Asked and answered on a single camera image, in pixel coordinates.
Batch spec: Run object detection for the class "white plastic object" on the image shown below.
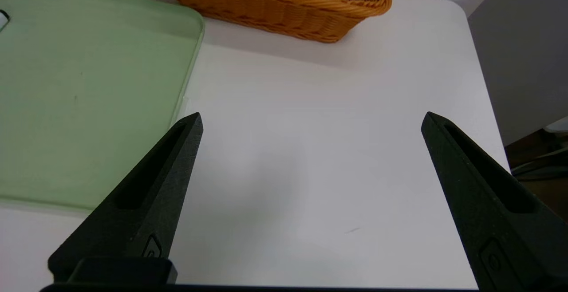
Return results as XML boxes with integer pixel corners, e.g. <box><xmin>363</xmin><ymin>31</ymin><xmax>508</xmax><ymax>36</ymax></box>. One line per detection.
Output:
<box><xmin>545</xmin><ymin>117</ymin><xmax>568</xmax><ymax>134</ymax></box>

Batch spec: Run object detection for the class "orange wicker basket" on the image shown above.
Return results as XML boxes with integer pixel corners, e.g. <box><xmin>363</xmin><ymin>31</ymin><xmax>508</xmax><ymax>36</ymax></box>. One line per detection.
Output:
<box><xmin>153</xmin><ymin>0</ymin><xmax>393</xmax><ymax>44</ymax></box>

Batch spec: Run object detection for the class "green plastic tray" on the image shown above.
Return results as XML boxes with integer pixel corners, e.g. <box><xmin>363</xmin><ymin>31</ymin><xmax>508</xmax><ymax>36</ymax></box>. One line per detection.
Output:
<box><xmin>0</xmin><ymin>0</ymin><xmax>205</xmax><ymax>213</ymax></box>

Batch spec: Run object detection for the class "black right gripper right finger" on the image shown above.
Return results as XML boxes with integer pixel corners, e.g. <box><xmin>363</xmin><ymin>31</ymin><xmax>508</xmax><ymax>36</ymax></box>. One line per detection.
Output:
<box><xmin>422</xmin><ymin>112</ymin><xmax>568</xmax><ymax>292</ymax></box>

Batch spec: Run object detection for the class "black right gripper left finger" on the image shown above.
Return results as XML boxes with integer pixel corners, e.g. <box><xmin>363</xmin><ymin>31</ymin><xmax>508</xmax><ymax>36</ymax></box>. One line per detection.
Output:
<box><xmin>47</xmin><ymin>113</ymin><xmax>203</xmax><ymax>280</ymax></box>

